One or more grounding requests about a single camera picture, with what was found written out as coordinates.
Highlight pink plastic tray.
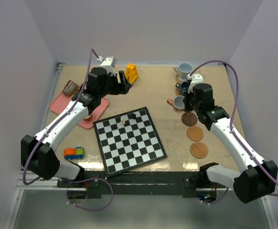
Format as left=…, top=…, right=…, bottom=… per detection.
left=50, top=92, right=109, bottom=129

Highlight pink patterned cup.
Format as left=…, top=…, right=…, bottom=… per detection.
left=166, top=95, right=185, bottom=113

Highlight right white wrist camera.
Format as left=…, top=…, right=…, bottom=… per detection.
left=186, top=73, right=204, bottom=93

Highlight dark brown cup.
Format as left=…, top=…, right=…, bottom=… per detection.
left=62, top=80, right=80, bottom=97

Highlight black chess piece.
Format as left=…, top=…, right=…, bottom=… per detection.
left=130, top=113, right=136, bottom=119

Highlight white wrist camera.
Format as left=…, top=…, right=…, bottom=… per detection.
left=186, top=73, right=204, bottom=93
left=100, top=56, right=116, bottom=74

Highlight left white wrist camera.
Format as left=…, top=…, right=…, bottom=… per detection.
left=100, top=56, right=116, bottom=74

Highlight dark blue cup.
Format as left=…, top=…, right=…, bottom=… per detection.
left=175, top=82, right=190, bottom=95

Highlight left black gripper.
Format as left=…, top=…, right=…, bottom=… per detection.
left=99, top=71, right=132, bottom=98

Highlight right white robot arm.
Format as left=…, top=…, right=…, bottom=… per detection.
left=184, top=83, right=278, bottom=203

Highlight woven rattan coaster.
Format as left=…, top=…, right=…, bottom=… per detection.
left=175, top=74, right=191, bottom=83
left=175, top=88, right=180, bottom=96

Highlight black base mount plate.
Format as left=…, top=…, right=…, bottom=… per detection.
left=57, top=171, right=224, bottom=199

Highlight black white chessboard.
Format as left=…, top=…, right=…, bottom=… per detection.
left=93, top=107, right=167, bottom=177

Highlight light wooden coaster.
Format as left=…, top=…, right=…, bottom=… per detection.
left=190, top=142, right=208, bottom=159
left=186, top=126, right=204, bottom=141

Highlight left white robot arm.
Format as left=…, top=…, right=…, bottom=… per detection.
left=21, top=67, right=132, bottom=187

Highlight white chess piece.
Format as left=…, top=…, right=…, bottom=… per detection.
left=120, top=117, right=125, bottom=125

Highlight orange blue toy car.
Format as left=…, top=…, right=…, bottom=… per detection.
left=64, top=146, right=84, bottom=160

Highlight aluminium rail frame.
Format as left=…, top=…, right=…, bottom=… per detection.
left=16, top=170, right=268, bottom=191

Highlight yellow blue block structure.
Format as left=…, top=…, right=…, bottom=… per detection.
left=125, top=63, right=139, bottom=84

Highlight light blue cup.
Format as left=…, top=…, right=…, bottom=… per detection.
left=174, top=62, right=193, bottom=82

